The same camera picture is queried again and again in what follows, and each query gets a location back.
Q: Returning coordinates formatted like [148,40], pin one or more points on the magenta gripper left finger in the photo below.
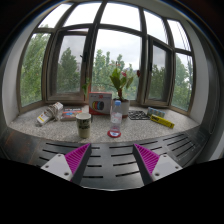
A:
[71,166]

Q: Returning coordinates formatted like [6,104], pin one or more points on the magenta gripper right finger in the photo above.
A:
[152,166]

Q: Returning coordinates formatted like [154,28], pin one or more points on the clear plastic water bottle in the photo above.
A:
[116,117]

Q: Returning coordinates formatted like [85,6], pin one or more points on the black slotted radiator cover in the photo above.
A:
[111,166]

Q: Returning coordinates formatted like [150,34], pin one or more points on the yellow long box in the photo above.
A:
[162,121]

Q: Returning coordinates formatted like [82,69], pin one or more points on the white paper cup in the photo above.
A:
[83,121]

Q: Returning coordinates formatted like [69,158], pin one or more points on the red round coaster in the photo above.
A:
[113,134]

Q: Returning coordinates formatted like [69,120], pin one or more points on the dark flat book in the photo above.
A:
[69,114]

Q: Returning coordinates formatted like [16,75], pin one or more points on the black patterned tray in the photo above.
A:
[137,115]

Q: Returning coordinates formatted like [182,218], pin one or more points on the blue small box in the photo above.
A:
[153,111]

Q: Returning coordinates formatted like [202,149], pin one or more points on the red and white box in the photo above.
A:
[100,103]

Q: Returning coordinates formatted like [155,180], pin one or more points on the small green plant sprig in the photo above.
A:
[85,87]

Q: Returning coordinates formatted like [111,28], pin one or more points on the potted green plant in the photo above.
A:
[120,81]

